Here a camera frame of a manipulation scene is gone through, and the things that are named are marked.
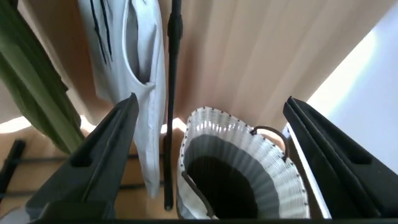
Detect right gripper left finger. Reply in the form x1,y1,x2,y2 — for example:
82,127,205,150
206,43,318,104
26,92,140,219

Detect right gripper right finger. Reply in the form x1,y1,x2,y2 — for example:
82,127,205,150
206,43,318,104
282,95,398,219

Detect pale grey garment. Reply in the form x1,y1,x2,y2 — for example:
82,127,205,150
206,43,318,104
77,0,167,200

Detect green printed shirt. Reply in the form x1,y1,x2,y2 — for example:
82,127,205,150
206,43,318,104
0,0,85,155

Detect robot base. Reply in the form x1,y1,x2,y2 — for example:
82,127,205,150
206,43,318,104
0,205,32,220

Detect white laundry basket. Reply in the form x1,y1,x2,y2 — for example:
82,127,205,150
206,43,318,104
176,106,311,220

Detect black clothes rack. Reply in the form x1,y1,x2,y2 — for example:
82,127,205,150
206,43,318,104
0,0,184,212

